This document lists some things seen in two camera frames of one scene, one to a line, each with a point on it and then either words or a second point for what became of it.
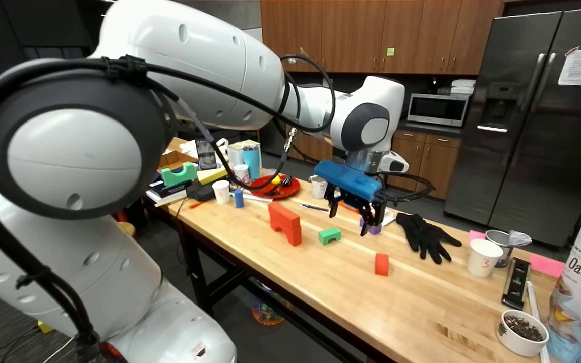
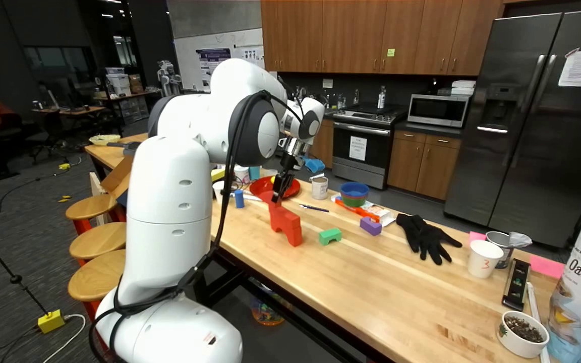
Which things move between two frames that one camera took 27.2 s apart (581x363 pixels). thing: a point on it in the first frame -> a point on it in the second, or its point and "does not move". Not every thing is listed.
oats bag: (579, 321) does not move
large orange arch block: (283, 219) does not move
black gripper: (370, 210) -> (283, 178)
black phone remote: (516, 287) does not move
